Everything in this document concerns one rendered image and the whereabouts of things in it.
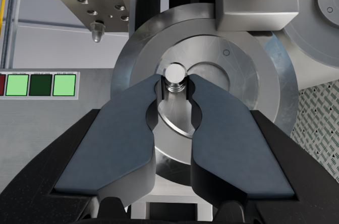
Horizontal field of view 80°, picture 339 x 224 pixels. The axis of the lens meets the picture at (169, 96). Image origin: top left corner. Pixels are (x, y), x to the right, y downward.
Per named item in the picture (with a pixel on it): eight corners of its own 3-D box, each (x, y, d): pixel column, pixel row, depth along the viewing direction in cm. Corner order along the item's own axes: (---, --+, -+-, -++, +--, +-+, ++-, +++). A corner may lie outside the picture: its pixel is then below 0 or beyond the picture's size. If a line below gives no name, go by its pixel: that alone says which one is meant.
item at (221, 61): (262, 143, 13) (148, 136, 14) (250, 140, 15) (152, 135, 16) (261, 34, 14) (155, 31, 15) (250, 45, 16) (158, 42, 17)
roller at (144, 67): (275, 15, 16) (286, 167, 15) (215, 82, 42) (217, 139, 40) (130, 19, 17) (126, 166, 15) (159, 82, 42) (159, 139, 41)
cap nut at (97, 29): (102, 21, 50) (101, 39, 50) (107, 29, 54) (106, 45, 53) (88, 22, 50) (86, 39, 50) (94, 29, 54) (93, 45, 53)
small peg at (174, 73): (187, 86, 11) (162, 85, 11) (185, 93, 14) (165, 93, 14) (187, 61, 11) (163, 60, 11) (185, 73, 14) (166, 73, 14)
